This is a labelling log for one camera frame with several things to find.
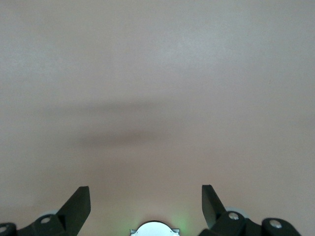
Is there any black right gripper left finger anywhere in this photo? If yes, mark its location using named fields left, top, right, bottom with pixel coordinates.
left=0, top=186, right=91, bottom=236

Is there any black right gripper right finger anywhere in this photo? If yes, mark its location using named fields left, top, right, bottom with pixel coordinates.
left=197, top=184, right=300, bottom=236

